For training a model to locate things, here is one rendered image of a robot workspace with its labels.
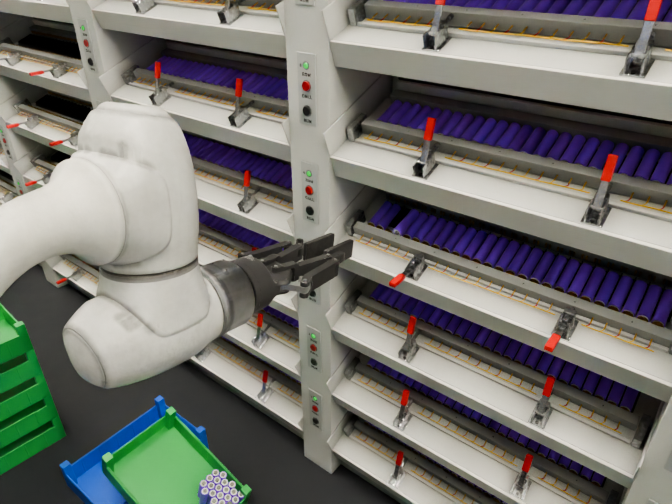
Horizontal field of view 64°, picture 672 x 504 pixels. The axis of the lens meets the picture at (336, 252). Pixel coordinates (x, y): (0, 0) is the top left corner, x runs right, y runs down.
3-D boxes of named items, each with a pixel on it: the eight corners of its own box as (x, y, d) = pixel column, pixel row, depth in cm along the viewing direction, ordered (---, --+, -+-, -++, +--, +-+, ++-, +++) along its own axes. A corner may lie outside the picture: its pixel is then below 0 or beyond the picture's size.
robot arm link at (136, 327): (231, 357, 64) (226, 254, 59) (112, 424, 52) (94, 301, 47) (174, 330, 70) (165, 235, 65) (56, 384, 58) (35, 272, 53)
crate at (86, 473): (111, 531, 126) (103, 510, 122) (67, 485, 137) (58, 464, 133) (209, 449, 147) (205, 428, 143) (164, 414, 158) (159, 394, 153)
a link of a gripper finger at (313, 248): (306, 261, 83) (302, 260, 84) (333, 250, 89) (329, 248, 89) (307, 244, 82) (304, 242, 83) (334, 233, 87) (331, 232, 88)
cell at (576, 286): (592, 272, 88) (577, 300, 85) (580, 268, 89) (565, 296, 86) (593, 265, 87) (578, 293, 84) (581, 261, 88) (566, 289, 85)
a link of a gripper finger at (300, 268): (268, 264, 73) (274, 268, 72) (329, 248, 80) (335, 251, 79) (267, 290, 74) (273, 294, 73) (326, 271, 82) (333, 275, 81)
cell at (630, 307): (646, 289, 84) (633, 320, 81) (633, 285, 85) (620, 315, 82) (648, 282, 83) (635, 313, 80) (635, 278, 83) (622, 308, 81)
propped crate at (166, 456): (247, 502, 133) (252, 489, 128) (182, 567, 119) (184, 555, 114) (170, 421, 143) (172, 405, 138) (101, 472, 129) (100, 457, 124)
